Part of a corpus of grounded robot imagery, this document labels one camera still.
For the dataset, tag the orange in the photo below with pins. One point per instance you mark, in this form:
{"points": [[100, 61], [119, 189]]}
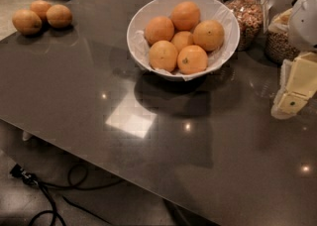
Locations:
{"points": [[192, 59], [27, 22], [209, 35], [185, 16], [182, 39], [159, 28], [163, 55], [59, 16], [40, 7]]}

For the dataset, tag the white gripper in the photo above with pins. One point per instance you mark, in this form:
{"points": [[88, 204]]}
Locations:
{"points": [[304, 22]]}

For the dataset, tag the white paper bowl liner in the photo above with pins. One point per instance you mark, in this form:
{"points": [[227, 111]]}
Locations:
{"points": [[140, 50]]}

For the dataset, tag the white bowl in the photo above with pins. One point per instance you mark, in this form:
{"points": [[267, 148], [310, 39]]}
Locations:
{"points": [[165, 5]]}

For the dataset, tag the glass jar with nuts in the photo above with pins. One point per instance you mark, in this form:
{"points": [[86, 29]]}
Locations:
{"points": [[250, 17]]}

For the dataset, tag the glass jar with grains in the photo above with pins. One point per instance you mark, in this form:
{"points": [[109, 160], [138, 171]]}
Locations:
{"points": [[277, 46]]}

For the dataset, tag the orange on table back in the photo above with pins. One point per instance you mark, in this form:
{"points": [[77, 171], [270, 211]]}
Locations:
{"points": [[40, 7]]}

